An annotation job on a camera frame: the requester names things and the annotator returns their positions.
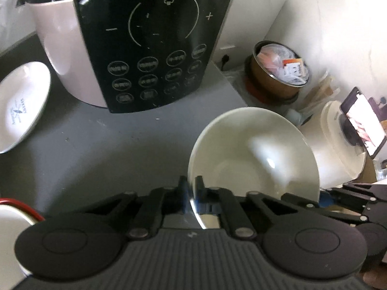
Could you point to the white printed plate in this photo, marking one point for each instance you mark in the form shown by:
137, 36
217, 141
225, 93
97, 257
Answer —
21, 108

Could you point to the brown metal pot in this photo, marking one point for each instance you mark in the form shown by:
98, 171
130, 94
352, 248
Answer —
269, 78

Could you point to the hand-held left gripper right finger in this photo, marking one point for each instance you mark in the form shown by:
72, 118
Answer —
199, 193

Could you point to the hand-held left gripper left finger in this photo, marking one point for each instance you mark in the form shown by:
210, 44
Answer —
184, 195

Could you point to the smartphone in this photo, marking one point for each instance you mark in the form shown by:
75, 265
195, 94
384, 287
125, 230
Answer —
365, 127

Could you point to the white bowl red rim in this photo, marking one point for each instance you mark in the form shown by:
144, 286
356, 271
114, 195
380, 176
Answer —
12, 232

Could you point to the black phone holder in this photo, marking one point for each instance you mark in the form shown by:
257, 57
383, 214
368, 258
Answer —
347, 130

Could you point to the orange label packet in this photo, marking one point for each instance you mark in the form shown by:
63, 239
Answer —
293, 66

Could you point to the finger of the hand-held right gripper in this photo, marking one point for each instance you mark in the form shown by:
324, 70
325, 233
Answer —
335, 211
356, 195

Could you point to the black wall plug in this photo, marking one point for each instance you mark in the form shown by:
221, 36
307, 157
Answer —
224, 61

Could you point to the clear plastic bag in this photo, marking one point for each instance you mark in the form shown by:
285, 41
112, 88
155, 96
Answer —
9, 12

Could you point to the plain white bowl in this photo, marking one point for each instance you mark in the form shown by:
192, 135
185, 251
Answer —
251, 157

